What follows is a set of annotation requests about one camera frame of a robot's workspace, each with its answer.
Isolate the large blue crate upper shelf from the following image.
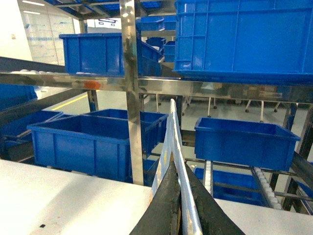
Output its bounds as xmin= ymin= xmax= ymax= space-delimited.
xmin=174 ymin=0 xmax=313 ymax=85

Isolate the steel rack vertical post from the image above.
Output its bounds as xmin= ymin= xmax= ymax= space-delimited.
xmin=119 ymin=0 xmax=144 ymax=185

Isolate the flower gift bag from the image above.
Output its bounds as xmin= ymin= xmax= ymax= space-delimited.
xmin=150 ymin=99 xmax=203 ymax=235

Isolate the large blue bin near table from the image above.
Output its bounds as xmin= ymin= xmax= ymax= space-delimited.
xmin=26 ymin=115 xmax=157 ymax=183

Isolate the blue bin on rollers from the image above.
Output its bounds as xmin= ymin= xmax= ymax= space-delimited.
xmin=195 ymin=117 xmax=301 ymax=171

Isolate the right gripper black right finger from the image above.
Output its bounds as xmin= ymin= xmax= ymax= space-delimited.
xmin=180 ymin=163 xmax=244 ymax=235

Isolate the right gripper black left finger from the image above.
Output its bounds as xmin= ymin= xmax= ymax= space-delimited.
xmin=130 ymin=156 xmax=181 ymax=235

